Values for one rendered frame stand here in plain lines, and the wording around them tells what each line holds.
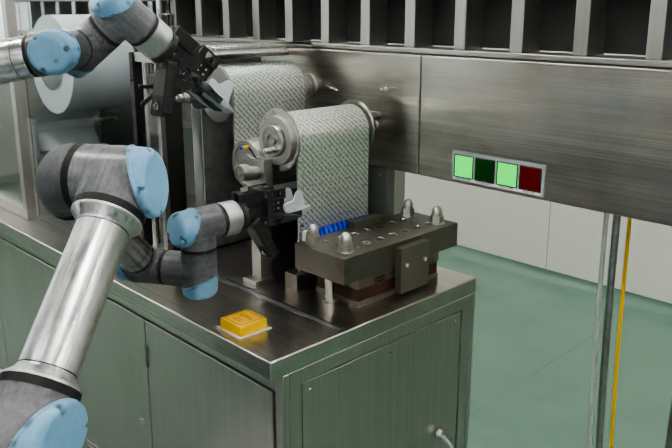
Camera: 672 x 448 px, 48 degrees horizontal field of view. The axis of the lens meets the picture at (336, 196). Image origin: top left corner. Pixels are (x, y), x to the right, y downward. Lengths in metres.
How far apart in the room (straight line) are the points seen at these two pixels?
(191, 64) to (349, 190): 0.54
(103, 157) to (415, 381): 0.94
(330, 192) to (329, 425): 0.55
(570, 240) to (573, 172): 2.79
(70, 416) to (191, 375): 0.69
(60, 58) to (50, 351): 0.50
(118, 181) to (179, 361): 0.68
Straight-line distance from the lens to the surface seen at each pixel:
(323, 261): 1.65
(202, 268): 1.58
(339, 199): 1.84
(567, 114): 1.64
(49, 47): 1.37
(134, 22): 1.48
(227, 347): 1.56
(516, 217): 4.59
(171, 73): 1.54
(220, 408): 1.71
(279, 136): 1.72
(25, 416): 1.10
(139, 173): 1.21
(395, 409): 1.80
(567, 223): 4.42
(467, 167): 1.79
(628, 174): 1.60
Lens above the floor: 1.56
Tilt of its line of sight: 14 degrees down
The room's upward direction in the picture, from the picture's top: straight up
